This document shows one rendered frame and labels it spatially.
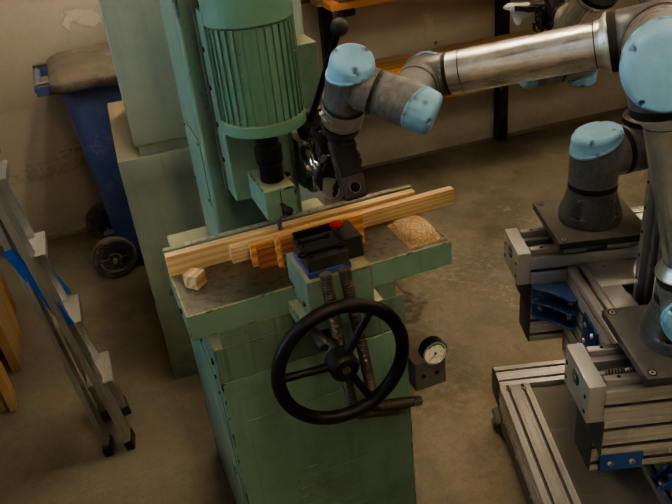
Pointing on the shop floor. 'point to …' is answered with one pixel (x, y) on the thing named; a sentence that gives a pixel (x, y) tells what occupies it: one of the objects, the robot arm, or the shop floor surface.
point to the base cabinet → (309, 437)
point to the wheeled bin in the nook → (95, 148)
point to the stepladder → (36, 266)
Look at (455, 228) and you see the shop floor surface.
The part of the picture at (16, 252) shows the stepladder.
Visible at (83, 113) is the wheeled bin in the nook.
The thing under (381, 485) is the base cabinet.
